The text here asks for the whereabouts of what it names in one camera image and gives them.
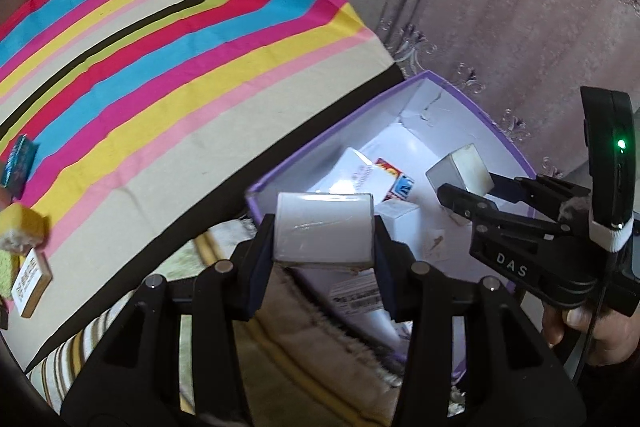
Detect small white cube box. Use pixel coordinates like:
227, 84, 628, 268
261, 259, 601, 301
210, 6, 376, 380
425, 143, 493, 198

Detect pale green flat box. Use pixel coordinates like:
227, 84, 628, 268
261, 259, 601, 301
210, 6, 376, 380
0, 251, 21, 299

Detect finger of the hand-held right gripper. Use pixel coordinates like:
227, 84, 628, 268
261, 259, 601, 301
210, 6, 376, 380
436, 183, 608, 310
489, 172, 593, 220

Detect purple cardboard storage box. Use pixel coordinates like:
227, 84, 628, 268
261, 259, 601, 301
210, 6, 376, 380
245, 69, 541, 418

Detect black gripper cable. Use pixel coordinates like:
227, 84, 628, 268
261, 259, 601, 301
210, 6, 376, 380
570, 252, 616, 388

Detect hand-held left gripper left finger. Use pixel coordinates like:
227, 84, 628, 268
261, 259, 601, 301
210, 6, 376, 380
60, 213, 276, 427

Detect tall white box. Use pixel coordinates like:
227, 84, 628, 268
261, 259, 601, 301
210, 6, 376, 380
375, 198, 422, 253

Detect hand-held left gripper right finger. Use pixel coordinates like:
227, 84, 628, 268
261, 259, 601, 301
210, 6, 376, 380
372, 214, 586, 427

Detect small white box brown sides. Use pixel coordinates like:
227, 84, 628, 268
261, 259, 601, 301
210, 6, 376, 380
10, 247, 53, 319

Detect person's right hand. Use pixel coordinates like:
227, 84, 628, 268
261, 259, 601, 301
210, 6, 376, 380
541, 302, 640, 367

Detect shiny blue small box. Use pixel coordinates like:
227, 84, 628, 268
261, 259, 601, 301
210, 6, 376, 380
0, 134, 39, 200

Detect large white box pink spot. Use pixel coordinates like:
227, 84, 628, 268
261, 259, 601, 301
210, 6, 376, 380
320, 147, 396, 204

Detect multicolour striped cloth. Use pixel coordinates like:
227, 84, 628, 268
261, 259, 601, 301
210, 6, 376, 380
0, 0, 401, 373

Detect golden yellow box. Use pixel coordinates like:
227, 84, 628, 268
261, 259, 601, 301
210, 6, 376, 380
0, 202, 49, 255

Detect plain white box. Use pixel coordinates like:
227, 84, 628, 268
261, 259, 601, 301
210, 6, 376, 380
272, 191, 375, 269

